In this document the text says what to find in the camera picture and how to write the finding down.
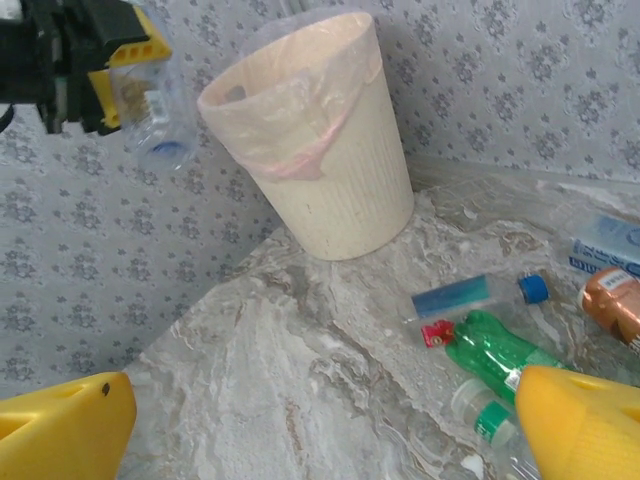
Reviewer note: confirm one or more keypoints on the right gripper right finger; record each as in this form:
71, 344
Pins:
585, 435

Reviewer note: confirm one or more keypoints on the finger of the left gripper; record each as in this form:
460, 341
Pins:
102, 100
140, 45

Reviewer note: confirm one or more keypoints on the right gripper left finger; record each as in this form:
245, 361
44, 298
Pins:
60, 435

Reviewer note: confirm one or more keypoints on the clear bottle beige label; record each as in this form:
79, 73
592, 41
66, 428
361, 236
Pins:
160, 130

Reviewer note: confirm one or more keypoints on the clear bottle green label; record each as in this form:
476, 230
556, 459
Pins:
492, 420

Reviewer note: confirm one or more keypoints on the brown coffee drink bottle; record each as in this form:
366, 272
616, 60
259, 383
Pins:
615, 305

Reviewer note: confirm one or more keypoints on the green plastic bottle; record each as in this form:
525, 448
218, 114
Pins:
480, 345

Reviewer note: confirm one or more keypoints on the small red plastic piece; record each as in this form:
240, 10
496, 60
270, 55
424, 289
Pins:
436, 334

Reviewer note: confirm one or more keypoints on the clear bottle blue label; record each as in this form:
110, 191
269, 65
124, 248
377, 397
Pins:
450, 297

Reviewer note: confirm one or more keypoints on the translucent pink bin liner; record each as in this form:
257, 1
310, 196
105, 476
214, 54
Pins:
280, 115

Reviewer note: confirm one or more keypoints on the beige plastic waste bin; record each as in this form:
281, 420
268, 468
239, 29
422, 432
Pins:
340, 200

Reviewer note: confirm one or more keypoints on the clear soda water bottle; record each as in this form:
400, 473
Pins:
605, 245

